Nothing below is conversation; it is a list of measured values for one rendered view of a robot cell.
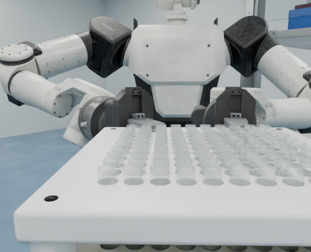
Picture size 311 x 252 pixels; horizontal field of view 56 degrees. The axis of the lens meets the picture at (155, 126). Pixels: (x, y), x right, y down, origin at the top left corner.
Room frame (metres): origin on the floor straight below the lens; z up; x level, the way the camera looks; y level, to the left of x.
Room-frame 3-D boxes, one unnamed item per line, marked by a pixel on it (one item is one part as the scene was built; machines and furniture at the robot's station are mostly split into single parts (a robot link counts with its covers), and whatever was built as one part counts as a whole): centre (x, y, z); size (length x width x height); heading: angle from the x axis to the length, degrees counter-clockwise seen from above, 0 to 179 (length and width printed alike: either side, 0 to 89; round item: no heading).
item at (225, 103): (0.47, -0.13, 1.03); 0.12 x 0.10 x 0.13; 171
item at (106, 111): (0.46, 0.06, 1.03); 0.12 x 0.10 x 0.13; 31
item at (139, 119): (0.38, 0.01, 1.05); 0.06 x 0.03 x 0.02; 31
